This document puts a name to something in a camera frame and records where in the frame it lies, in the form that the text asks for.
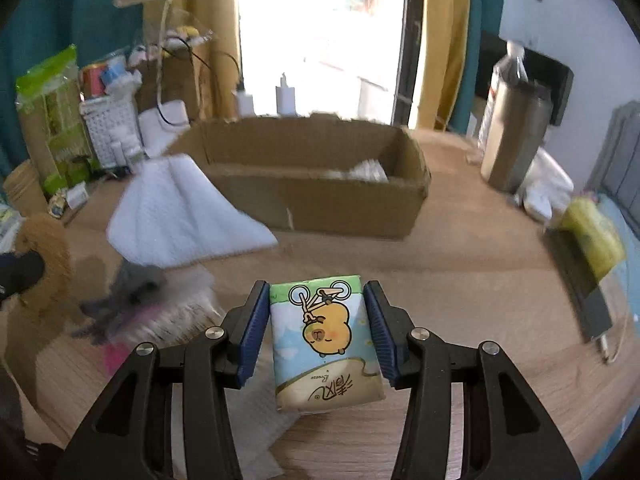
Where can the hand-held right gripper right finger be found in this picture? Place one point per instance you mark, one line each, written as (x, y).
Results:
(382, 332)

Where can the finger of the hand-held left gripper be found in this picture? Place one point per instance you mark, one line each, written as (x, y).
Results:
(20, 272)

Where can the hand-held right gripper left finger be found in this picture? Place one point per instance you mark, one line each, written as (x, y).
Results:
(251, 332)

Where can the brown plush toy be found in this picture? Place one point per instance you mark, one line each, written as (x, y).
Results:
(47, 245)

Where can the cartoon printed tissue pack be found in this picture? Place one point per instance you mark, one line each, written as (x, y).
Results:
(322, 345)

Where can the white paper towel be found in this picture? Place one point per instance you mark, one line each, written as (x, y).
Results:
(260, 435)

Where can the grey and pink plush toy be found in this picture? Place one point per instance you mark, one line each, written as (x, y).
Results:
(130, 290)

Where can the stack of brown paper cups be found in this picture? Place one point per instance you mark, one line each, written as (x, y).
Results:
(25, 187)

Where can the green paper cup package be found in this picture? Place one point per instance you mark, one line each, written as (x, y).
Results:
(55, 115)

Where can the white crumpled tissue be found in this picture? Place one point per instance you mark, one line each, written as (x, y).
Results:
(369, 170)

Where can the white woven plastic basket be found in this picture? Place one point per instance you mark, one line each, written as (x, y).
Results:
(112, 130)

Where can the red metal can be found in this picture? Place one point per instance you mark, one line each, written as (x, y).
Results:
(91, 80)

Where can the white plastic bag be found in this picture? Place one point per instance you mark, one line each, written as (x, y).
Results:
(547, 180)

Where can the white charger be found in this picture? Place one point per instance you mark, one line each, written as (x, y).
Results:
(285, 97)
(245, 102)

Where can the yellow packet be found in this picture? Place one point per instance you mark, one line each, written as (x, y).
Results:
(592, 232)

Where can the stainless steel tumbler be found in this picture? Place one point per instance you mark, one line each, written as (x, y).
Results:
(515, 135)

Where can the tall background cardboard box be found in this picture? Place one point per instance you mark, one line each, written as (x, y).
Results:
(175, 80)

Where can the teal curtain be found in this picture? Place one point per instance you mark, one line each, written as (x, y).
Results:
(65, 5)

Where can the clear plastic water bottle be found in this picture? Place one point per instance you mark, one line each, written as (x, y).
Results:
(507, 67)

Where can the yellow curtain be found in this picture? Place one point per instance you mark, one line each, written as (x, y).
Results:
(440, 35)

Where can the black monitor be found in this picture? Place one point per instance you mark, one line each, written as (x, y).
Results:
(557, 85)

